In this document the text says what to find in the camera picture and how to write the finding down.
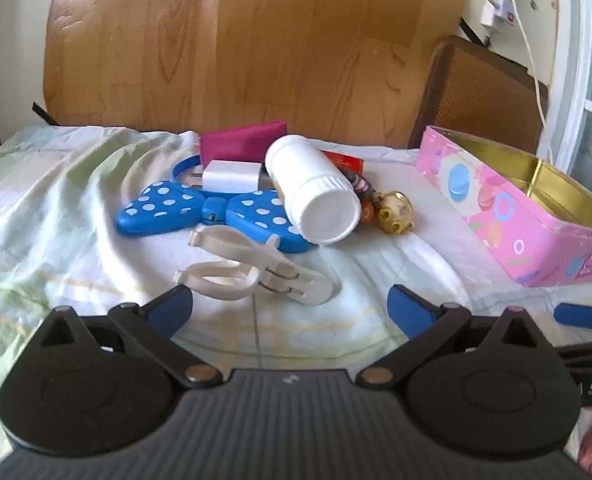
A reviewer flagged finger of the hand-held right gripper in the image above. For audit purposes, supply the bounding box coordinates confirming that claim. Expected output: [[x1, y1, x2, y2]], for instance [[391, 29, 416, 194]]
[[554, 302, 592, 333], [558, 339, 592, 370]]

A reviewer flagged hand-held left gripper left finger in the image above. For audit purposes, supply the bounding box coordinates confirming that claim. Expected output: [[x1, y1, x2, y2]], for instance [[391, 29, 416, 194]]
[[41, 284, 223, 388]]

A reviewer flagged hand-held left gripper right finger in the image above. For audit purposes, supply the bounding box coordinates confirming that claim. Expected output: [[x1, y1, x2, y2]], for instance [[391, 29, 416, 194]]
[[359, 284, 552, 388]]

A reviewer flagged keychain with gold bell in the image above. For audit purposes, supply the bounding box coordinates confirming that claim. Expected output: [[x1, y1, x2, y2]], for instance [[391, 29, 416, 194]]
[[338, 170, 415, 236]]

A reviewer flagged blue polka-dot bow headband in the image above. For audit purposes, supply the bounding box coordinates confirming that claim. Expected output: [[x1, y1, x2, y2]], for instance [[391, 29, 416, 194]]
[[116, 155, 317, 256]]

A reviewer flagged pink tin box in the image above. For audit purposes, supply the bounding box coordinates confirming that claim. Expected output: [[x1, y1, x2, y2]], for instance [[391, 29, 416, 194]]
[[416, 126, 592, 288]]

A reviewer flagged white phone charger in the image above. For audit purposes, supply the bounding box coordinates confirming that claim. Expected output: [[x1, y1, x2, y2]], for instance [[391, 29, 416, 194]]
[[192, 160, 271, 196]]

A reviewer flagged white plastic bottle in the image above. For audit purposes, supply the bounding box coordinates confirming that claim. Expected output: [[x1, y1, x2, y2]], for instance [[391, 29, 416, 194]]
[[265, 135, 361, 245]]

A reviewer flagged red cigarette box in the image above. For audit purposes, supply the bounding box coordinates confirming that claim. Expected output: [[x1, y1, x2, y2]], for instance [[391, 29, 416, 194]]
[[321, 150, 365, 173]]

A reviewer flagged magenta wallet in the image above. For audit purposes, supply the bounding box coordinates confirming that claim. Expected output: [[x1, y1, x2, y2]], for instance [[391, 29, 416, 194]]
[[199, 121, 287, 173]]

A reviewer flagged pale bed sheet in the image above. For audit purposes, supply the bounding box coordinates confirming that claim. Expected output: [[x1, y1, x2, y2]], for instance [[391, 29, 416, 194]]
[[0, 125, 592, 466]]

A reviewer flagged brown woven chair back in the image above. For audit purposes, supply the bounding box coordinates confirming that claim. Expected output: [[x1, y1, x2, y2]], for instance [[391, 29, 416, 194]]
[[408, 35, 549, 161]]

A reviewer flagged white frosted glass door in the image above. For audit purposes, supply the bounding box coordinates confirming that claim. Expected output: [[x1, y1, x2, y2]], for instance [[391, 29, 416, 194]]
[[536, 0, 592, 177]]

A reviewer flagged wooden headboard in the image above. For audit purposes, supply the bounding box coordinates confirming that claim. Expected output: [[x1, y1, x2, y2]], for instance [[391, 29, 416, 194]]
[[43, 0, 469, 148]]

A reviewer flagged black strap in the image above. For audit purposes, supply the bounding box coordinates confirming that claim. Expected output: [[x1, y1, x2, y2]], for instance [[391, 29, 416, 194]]
[[458, 16, 492, 47], [31, 102, 60, 127]]

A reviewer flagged white cable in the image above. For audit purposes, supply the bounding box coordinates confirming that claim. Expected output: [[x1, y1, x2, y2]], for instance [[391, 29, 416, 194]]
[[506, 0, 550, 161]]

